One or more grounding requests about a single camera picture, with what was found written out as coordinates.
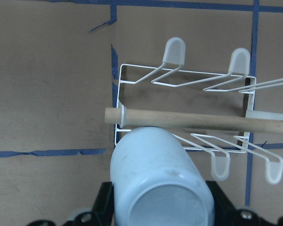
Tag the pale blue cup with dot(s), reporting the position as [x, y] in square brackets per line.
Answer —
[156, 183]

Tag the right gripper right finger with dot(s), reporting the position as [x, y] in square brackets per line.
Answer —
[224, 208]

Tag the white wire cup rack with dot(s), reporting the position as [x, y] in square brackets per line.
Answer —
[204, 111]

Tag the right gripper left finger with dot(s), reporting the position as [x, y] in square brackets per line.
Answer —
[103, 208]

